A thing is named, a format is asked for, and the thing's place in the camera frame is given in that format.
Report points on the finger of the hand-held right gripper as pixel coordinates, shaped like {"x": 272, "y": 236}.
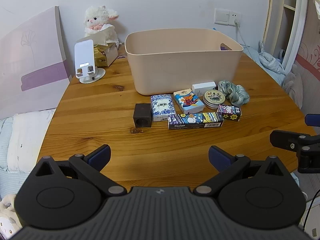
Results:
{"x": 313, "y": 120}
{"x": 287, "y": 141}

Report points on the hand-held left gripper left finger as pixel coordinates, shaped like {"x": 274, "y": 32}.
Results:
{"x": 98, "y": 156}

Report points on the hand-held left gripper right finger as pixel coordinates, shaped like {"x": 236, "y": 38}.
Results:
{"x": 220, "y": 158}

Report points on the long dark cartoon box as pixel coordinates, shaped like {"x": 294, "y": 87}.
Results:
{"x": 195, "y": 120}

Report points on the small purple cartoon box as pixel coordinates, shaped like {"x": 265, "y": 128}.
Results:
{"x": 229, "y": 113}

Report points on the round metal tin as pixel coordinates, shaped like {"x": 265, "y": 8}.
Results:
{"x": 213, "y": 98}

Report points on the small black cube box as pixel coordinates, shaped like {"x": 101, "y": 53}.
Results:
{"x": 142, "y": 112}

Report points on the colourful cartoon tissue pack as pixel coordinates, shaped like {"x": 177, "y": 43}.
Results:
{"x": 188, "y": 101}

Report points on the teal fabric scrunchie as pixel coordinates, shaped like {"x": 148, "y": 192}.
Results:
{"x": 235, "y": 93}

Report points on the small white box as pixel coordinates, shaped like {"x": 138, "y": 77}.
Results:
{"x": 202, "y": 87}

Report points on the blue and white patterned box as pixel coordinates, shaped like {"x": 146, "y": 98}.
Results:
{"x": 162, "y": 107}

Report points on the beige plastic storage bin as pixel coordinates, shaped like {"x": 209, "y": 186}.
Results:
{"x": 175, "y": 67}

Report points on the grey fleece cloth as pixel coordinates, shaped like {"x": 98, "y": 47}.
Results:
{"x": 293, "y": 87}

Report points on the pale blue bundled cloth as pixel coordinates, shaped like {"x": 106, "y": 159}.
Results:
{"x": 271, "y": 61}

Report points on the light blue blanket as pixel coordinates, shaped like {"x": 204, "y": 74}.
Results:
{"x": 251, "y": 55}

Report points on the gold tissue box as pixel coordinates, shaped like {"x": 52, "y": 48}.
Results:
{"x": 108, "y": 55}

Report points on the white phone stand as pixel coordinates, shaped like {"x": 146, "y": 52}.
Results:
{"x": 85, "y": 52}

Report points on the white plush toy with eyes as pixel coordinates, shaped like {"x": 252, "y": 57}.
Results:
{"x": 7, "y": 217}

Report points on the white and purple flat board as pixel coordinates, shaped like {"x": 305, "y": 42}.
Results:
{"x": 30, "y": 67}

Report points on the white plush sheep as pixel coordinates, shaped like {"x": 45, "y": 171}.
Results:
{"x": 100, "y": 17}

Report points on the white curved shelf frame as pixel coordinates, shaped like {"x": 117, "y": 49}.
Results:
{"x": 298, "y": 17}

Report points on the white wall socket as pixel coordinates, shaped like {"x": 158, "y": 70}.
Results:
{"x": 235, "y": 17}

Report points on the white wall switch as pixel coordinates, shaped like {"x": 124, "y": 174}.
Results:
{"x": 222, "y": 16}

